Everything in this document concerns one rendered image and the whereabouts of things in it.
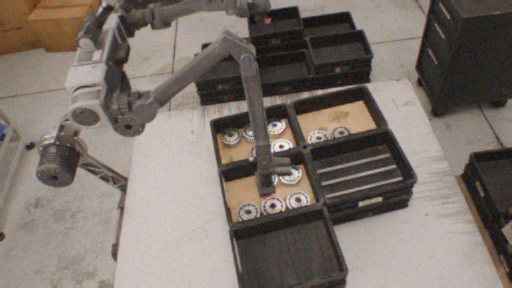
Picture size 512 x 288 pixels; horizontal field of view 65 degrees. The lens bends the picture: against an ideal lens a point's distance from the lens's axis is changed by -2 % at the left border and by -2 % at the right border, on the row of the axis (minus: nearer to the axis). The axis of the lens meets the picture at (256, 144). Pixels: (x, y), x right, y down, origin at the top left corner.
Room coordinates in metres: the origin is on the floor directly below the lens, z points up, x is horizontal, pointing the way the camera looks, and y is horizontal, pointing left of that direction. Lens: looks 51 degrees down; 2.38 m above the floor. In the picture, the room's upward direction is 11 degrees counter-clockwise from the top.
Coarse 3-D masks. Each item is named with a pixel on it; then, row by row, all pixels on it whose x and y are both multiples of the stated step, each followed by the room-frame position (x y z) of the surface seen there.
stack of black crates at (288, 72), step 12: (264, 60) 2.34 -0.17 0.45; (276, 60) 2.34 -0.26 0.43; (288, 60) 2.33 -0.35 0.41; (300, 60) 2.32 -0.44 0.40; (264, 72) 2.29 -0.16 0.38; (276, 72) 2.26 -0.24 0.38; (288, 72) 2.24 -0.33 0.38; (300, 72) 2.22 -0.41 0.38; (312, 72) 2.08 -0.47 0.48; (264, 84) 2.06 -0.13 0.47; (276, 84) 2.06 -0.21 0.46; (288, 84) 2.06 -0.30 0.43; (300, 84) 2.05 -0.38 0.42; (312, 84) 2.07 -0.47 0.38; (264, 96) 2.06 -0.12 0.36
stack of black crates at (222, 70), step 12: (228, 60) 2.35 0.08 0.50; (216, 72) 2.26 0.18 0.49; (228, 72) 2.23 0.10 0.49; (240, 72) 2.21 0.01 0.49; (204, 84) 2.09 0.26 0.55; (216, 84) 2.08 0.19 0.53; (228, 84) 2.08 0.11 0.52; (240, 84) 2.08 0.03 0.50; (204, 96) 2.10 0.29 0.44; (216, 96) 2.09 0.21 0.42; (228, 96) 2.08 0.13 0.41; (240, 96) 2.08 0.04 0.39
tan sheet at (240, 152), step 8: (288, 128) 1.33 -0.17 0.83; (288, 136) 1.28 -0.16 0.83; (240, 144) 1.29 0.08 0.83; (248, 144) 1.28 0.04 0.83; (224, 152) 1.25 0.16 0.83; (232, 152) 1.25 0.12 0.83; (240, 152) 1.24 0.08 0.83; (248, 152) 1.23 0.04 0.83; (224, 160) 1.21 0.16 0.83; (232, 160) 1.20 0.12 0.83
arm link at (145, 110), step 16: (224, 32) 1.09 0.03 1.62; (208, 48) 1.06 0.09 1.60; (224, 48) 1.03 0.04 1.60; (240, 48) 1.02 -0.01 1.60; (192, 64) 1.04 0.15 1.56; (208, 64) 1.03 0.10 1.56; (240, 64) 1.01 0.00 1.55; (176, 80) 1.03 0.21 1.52; (192, 80) 1.02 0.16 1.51; (160, 96) 1.01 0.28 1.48; (144, 112) 0.98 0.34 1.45
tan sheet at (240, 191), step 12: (300, 168) 1.08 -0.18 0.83; (240, 180) 1.08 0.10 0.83; (252, 180) 1.06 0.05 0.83; (228, 192) 1.02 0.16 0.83; (240, 192) 1.01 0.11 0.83; (252, 192) 1.00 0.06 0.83; (276, 192) 0.98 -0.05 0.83; (288, 192) 0.96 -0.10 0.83; (312, 192) 0.94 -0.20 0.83; (240, 204) 0.95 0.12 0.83
